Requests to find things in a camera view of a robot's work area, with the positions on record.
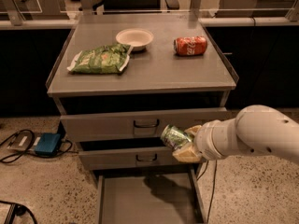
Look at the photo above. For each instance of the grey middle drawer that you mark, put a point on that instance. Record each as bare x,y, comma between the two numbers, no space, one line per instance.
127,158

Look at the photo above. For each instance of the grey bottom drawer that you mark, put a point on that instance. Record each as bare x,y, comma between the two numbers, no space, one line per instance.
149,199

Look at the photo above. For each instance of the grey metal drawer cabinet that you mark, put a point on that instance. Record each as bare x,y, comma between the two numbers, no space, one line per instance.
155,79

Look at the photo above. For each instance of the blue electronics box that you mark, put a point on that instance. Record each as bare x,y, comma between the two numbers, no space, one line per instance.
47,144

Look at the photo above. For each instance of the green chip bag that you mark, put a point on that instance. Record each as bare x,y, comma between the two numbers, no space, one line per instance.
104,60

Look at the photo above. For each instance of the red cola can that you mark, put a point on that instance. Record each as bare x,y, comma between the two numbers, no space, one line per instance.
190,46

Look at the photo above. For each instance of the grey flat device on floor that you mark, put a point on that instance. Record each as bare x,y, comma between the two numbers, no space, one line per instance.
25,141

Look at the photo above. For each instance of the white paper bowl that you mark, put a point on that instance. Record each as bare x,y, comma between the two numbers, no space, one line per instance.
136,37

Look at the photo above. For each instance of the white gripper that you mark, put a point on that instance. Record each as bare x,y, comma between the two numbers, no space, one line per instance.
207,141

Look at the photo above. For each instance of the grey drawer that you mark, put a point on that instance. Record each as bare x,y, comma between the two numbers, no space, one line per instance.
141,124
127,158
149,199

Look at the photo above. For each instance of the black object bottom left corner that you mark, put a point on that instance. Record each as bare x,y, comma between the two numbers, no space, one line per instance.
17,210

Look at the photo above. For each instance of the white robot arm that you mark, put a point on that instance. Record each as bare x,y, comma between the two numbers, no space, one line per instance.
257,130

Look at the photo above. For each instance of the grey top drawer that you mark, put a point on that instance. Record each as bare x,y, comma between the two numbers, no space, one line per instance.
141,124

